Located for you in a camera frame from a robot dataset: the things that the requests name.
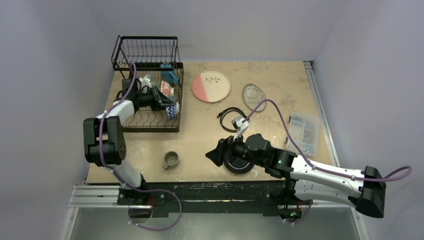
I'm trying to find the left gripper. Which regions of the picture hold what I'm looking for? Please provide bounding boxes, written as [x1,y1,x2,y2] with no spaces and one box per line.
[135,85,176,112]

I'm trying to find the red patterned bowl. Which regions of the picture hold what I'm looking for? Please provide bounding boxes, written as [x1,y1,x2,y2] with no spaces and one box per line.
[165,102,180,120]

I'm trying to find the red floral bowl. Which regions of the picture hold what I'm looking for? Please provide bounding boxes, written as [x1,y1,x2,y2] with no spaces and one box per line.
[160,80,175,98]

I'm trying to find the blue mug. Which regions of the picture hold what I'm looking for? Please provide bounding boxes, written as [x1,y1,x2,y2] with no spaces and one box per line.
[160,62,181,85]

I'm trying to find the black plate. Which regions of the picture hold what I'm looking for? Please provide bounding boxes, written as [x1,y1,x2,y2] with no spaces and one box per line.
[223,151,254,175]

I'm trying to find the small grey cup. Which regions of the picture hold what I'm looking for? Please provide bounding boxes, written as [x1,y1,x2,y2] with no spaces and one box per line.
[163,151,180,170]

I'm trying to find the grey speckled oval dish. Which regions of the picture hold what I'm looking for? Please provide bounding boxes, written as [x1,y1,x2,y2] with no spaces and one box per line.
[242,83,266,110]

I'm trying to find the celadon green bowl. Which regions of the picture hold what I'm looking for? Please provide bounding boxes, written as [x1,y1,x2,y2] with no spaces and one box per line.
[141,73,154,88]

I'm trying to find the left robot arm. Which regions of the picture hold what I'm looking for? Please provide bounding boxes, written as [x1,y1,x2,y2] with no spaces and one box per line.
[83,77,179,205]

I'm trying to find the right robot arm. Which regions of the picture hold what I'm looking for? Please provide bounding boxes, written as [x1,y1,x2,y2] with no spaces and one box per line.
[205,133,387,219]

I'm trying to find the pink and cream plate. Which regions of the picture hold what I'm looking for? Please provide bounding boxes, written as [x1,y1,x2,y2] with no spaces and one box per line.
[191,70,231,103]

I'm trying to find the clear plastic parts box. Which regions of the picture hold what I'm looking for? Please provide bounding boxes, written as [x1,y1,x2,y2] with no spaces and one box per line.
[288,112,320,157]

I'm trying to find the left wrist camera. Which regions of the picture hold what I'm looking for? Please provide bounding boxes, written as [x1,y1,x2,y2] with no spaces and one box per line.
[138,74,157,89]

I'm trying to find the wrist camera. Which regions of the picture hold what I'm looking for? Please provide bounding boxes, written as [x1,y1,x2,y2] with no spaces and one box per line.
[138,74,157,89]
[231,116,249,142]

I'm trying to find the black wire dish rack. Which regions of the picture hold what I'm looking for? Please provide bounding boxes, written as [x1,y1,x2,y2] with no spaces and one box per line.
[111,35,184,133]

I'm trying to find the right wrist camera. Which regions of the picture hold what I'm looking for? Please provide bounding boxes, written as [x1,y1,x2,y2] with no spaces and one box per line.
[231,116,249,142]

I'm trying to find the black coiled cable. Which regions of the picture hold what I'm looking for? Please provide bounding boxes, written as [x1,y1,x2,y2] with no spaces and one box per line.
[217,106,248,134]

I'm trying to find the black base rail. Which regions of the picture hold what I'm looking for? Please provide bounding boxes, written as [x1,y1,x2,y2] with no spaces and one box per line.
[117,180,302,219]

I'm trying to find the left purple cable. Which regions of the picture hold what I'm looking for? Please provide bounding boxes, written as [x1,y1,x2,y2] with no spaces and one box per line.
[97,62,183,231]

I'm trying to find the purple cable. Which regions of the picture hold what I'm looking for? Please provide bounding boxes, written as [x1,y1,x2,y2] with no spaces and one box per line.
[243,98,414,184]
[97,62,183,231]

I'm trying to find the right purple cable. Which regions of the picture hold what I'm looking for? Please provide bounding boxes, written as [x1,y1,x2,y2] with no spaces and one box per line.
[243,98,414,184]

